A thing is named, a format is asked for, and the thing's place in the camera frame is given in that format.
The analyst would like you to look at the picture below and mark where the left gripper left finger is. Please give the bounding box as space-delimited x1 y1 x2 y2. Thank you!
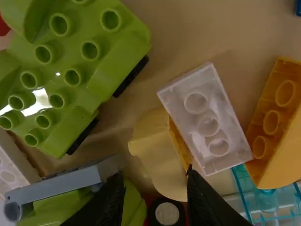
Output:
60 173 126 226

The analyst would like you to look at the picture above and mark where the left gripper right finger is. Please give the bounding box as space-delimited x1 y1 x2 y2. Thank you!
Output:
187 164 253 226

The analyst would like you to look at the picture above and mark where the pale yellow toy brick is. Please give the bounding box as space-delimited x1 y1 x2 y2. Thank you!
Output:
127 105 191 202

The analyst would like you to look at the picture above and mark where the black toy wheel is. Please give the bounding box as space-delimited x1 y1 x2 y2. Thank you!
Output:
146 197 187 226

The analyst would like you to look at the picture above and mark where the tan tray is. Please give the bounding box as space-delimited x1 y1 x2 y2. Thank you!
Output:
0 0 301 226

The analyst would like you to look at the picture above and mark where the white toy brick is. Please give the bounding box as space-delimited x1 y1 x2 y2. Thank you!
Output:
0 145 31 189
156 61 254 177

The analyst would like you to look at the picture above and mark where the clear teal toy brick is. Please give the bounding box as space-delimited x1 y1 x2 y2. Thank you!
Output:
231 162 301 226

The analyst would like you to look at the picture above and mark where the green toy car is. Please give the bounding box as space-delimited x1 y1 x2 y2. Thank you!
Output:
0 0 151 159

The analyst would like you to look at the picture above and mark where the green toy brick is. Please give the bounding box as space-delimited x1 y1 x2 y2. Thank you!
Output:
17 178 148 226

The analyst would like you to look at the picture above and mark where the grey blue toy brick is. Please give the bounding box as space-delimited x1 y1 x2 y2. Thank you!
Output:
4 162 104 222

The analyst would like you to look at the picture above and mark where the red printed toy brick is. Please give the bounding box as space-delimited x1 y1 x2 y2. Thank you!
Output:
0 13 11 36

